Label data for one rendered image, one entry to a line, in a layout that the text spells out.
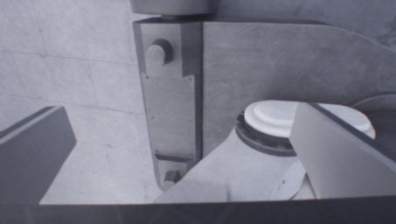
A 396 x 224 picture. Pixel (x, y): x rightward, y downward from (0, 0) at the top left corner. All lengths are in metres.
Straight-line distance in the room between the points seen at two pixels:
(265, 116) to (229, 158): 0.09
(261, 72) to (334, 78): 0.15
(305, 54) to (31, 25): 0.83
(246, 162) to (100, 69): 0.61
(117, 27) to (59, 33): 0.22
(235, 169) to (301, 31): 0.29
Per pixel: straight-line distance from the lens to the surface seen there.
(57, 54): 0.88
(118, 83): 0.78
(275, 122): 0.35
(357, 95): 0.55
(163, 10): 0.44
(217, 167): 0.31
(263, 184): 0.30
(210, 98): 0.50
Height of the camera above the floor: 0.61
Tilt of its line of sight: 59 degrees down
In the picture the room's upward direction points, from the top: 160 degrees counter-clockwise
